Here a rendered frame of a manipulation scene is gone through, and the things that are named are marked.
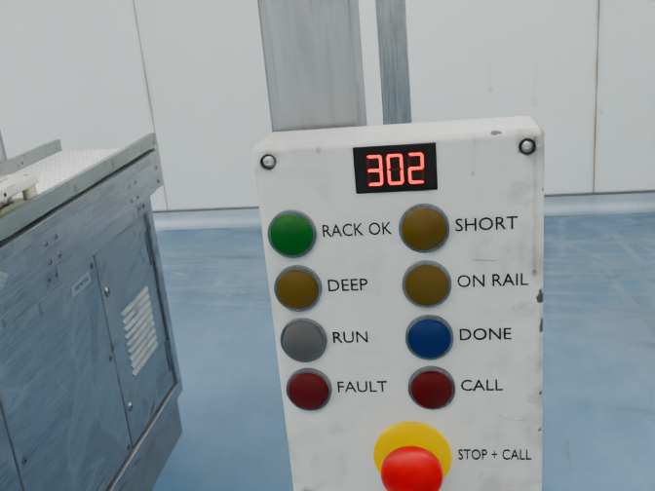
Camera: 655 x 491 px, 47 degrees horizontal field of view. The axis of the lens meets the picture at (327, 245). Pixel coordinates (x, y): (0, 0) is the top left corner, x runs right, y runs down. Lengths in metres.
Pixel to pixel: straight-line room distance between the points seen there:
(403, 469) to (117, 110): 3.99
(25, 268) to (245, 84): 2.82
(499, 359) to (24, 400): 1.18
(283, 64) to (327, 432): 0.25
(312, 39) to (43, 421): 1.23
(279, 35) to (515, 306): 0.23
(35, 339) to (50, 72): 3.10
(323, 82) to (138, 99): 3.85
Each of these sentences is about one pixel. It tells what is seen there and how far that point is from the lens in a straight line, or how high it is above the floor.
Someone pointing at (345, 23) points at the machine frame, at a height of 1.21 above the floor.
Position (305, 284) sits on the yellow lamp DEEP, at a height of 1.06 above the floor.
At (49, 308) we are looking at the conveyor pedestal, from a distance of 1.61.
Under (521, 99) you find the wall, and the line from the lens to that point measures 4.00.
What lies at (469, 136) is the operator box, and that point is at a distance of 0.44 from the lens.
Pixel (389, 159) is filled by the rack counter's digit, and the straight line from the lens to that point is 0.44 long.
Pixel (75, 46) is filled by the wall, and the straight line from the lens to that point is 4.44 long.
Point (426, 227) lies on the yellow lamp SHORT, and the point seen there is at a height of 1.09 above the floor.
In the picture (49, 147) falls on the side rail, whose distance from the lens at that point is 2.10.
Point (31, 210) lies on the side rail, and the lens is 1.46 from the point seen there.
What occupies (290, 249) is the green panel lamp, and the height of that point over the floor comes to 1.08.
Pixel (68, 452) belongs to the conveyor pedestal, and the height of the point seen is 0.36.
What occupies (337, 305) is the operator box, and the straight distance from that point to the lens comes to 0.47.
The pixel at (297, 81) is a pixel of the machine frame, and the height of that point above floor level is 1.17.
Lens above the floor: 1.23
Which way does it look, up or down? 19 degrees down
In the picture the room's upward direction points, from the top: 5 degrees counter-clockwise
